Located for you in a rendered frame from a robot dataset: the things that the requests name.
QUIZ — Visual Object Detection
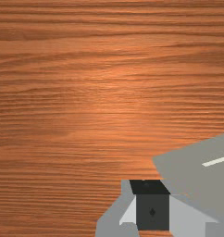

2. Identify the pale grey cabinet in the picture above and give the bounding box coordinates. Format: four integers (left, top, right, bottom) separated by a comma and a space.
152, 132, 224, 224

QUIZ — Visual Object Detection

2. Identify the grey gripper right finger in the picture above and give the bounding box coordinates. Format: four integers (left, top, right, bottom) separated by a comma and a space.
152, 179, 224, 237

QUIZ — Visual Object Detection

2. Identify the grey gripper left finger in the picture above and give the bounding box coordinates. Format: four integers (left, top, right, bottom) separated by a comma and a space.
94, 179, 154, 237

